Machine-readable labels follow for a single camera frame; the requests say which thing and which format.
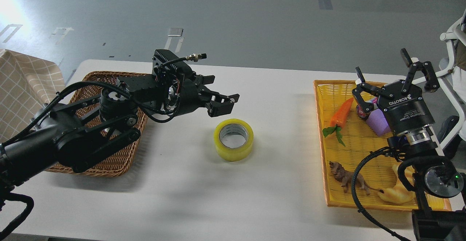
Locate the purple block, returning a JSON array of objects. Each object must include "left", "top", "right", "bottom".
[{"left": 366, "top": 109, "right": 391, "bottom": 137}]

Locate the white office chair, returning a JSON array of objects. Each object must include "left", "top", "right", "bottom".
[{"left": 411, "top": 8, "right": 466, "bottom": 161}]

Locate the beige checkered cloth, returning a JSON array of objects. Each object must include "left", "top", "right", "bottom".
[{"left": 0, "top": 49, "right": 65, "bottom": 143}]

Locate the brown wicker basket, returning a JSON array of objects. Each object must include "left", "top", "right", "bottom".
[{"left": 45, "top": 71, "right": 148, "bottom": 177}]

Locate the yellow tape roll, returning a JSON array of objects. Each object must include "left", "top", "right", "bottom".
[{"left": 213, "top": 118, "right": 254, "bottom": 162}]

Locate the brown toy lion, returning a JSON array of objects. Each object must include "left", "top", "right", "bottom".
[{"left": 328, "top": 161, "right": 384, "bottom": 195}]

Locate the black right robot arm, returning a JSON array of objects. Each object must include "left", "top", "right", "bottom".
[{"left": 351, "top": 48, "right": 466, "bottom": 241}]

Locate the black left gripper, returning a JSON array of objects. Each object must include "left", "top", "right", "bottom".
[{"left": 170, "top": 72, "right": 240, "bottom": 118}]

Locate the yellow plastic basket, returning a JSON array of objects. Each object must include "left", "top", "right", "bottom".
[{"left": 314, "top": 80, "right": 453, "bottom": 212}]

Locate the yellow toy croissant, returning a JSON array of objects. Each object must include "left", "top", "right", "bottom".
[{"left": 377, "top": 163, "right": 415, "bottom": 205}]

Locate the small labelled can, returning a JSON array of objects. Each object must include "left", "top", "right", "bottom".
[{"left": 356, "top": 97, "right": 378, "bottom": 120}]

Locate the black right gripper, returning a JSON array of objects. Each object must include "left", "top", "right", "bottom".
[{"left": 351, "top": 48, "right": 441, "bottom": 137}]

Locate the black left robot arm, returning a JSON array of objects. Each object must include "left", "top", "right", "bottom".
[{"left": 1, "top": 49, "right": 240, "bottom": 240}]

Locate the orange toy carrot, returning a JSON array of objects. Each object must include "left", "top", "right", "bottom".
[{"left": 322, "top": 97, "right": 354, "bottom": 147}]

